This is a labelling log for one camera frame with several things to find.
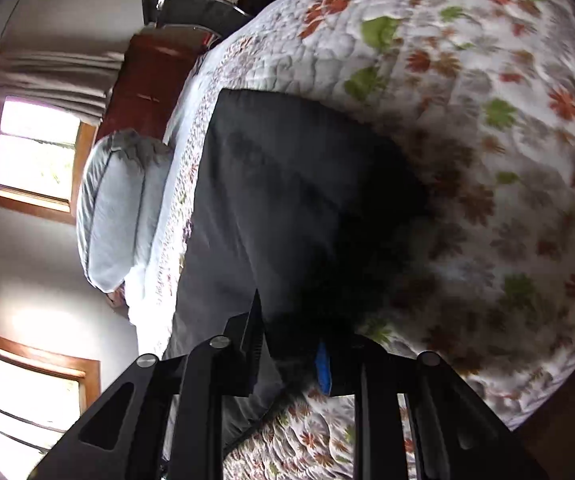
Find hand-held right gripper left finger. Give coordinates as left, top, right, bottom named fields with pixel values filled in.
left=30, top=289, right=268, bottom=480

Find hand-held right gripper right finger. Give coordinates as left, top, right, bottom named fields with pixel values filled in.
left=316, top=334, right=549, bottom=480

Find black pants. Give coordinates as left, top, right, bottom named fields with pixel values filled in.
left=160, top=88, right=435, bottom=461

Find pile of clothes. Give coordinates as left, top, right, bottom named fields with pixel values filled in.
left=104, top=282, right=133, bottom=321

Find light blue folded duvet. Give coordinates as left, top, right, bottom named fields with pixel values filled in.
left=76, top=129, right=174, bottom=295

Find wooden framed window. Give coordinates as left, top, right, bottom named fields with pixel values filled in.
left=0, top=322, right=102, bottom=480
left=0, top=49, right=99, bottom=226

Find light blue bed sheet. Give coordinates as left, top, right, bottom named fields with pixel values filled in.
left=126, top=35, right=228, bottom=346

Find dark wooden headboard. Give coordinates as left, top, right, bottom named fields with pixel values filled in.
left=94, top=34, right=205, bottom=146

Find floral quilt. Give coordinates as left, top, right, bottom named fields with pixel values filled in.
left=144, top=0, right=575, bottom=480

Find beige curtain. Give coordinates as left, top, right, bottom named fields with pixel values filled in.
left=0, top=49, right=128, bottom=126

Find black mesh office chair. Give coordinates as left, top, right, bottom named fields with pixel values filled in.
left=140, top=0, right=253, bottom=48

